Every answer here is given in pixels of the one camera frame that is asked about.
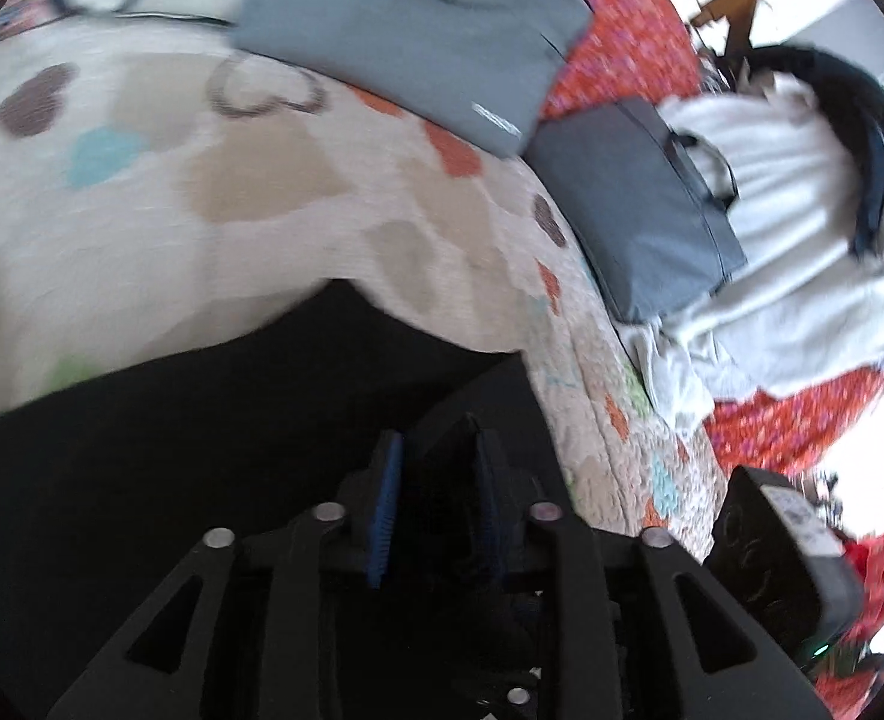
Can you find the grey Ipason laptop sleeve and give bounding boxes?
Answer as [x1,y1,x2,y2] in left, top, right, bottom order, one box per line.
[233,0,593,158]

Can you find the red floral bedsheet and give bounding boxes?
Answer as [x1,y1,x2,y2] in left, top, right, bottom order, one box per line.
[541,0,700,121]

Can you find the heart patterned quilt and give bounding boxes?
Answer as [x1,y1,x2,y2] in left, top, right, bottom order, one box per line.
[0,18,725,556]

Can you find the black tracking camera box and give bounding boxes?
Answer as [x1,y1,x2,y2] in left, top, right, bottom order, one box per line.
[704,466,865,670]

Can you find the white crumpled garment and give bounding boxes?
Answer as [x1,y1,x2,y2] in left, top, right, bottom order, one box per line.
[619,73,884,436]

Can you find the black pants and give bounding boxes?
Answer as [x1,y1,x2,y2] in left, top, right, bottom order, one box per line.
[0,281,567,718]

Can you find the dark grey laptop bag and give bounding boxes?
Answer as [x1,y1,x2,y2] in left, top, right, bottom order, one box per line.
[525,98,748,323]

